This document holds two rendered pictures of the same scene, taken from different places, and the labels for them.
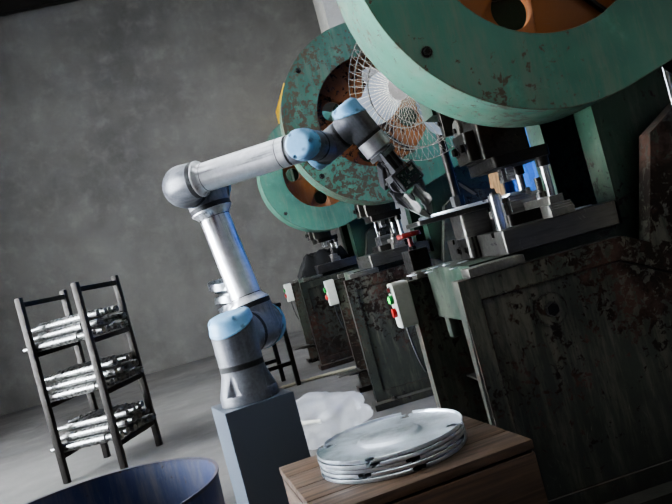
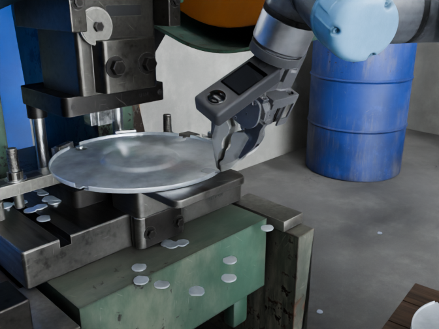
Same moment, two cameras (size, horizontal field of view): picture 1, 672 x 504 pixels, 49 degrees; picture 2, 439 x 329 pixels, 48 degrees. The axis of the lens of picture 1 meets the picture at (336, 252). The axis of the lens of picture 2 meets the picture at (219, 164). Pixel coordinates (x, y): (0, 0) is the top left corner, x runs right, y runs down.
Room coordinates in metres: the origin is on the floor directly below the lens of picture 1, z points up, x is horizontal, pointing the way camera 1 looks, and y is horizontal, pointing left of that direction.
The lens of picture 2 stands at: (2.33, 0.31, 1.05)
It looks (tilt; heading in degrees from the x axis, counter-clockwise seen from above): 20 degrees down; 234
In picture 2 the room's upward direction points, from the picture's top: straight up
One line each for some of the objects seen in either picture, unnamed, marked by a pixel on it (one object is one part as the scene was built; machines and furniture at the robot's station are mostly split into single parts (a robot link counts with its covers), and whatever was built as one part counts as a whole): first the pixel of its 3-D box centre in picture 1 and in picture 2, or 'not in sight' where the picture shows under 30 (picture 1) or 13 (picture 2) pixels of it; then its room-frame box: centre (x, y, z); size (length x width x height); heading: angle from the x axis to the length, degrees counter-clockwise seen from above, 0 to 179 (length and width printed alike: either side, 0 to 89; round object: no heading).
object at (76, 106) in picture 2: (508, 165); (94, 99); (2.00, -0.51, 0.86); 0.20 x 0.16 x 0.05; 9
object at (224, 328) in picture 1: (235, 336); not in sight; (1.91, 0.31, 0.62); 0.13 x 0.12 x 0.14; 158
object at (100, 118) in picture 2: (505, 175); (100, 112); (2.00, -0.50, 0.84); 0.05 x 0.03 x 0.04; 9
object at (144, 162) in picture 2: (471, 205); (140, 157); (1.98, -0.38, 0.78); 0.29 x 0.29 x 0.01
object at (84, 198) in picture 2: (522, 216); (100, 173); (2.00, -0.51, 0.72); 0.20 x 0.16 x 0.03; 9
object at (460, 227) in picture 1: (460, 234); (161, 202); (1.97, -0.33, 0.72); 0.25 x 0.14 x 0.14; 99
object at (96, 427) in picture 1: (90, 375); not in sight; (3.84, 1.40, 0.47); 0.46 x 0.43 x 0.95; 79
